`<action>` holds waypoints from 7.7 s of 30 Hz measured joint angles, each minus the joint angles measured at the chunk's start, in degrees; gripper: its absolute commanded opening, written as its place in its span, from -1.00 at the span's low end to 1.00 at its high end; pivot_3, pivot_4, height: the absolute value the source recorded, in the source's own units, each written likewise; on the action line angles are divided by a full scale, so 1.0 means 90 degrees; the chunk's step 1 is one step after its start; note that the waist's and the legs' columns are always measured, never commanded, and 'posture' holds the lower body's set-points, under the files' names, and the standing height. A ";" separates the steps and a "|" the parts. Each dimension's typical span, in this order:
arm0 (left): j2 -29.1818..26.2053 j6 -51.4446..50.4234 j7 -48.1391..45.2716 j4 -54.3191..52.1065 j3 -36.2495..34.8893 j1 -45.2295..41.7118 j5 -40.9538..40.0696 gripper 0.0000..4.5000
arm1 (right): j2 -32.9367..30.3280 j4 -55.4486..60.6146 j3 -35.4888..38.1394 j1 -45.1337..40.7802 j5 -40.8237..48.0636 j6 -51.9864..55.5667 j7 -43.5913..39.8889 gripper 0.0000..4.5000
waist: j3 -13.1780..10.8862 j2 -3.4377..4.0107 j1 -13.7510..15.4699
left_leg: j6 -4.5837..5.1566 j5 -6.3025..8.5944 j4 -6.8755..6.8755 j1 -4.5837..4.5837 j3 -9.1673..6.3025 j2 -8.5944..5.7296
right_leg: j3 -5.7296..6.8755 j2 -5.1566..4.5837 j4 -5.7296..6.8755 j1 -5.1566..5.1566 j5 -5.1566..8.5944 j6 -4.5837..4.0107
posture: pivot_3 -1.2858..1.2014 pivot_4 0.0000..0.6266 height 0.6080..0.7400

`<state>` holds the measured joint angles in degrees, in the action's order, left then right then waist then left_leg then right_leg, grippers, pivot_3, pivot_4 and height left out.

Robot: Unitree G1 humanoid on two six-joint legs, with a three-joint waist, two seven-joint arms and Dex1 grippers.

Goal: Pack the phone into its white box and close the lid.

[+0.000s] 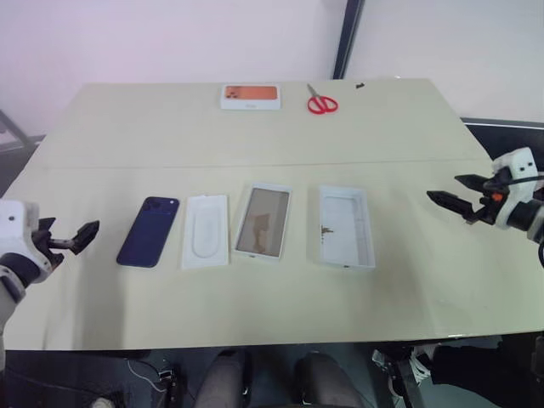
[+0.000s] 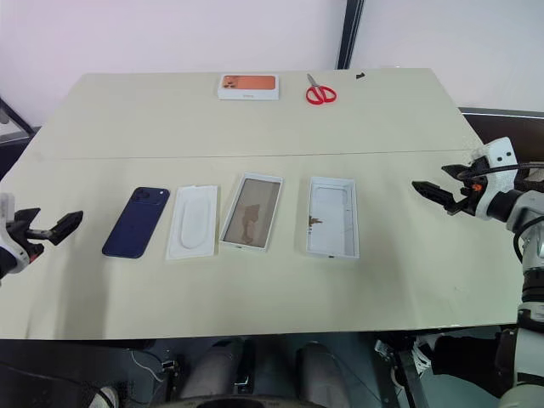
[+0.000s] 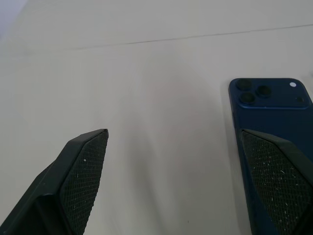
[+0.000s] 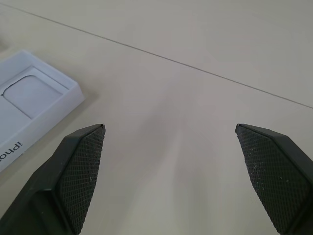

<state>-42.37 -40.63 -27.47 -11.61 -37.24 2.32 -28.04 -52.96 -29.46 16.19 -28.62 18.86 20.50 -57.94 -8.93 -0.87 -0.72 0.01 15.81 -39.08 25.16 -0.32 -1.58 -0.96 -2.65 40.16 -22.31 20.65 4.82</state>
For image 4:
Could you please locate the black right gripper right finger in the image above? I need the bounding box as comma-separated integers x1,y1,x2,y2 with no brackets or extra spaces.
235,123,313,235

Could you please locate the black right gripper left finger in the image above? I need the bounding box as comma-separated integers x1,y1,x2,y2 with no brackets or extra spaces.
0,123,106,235

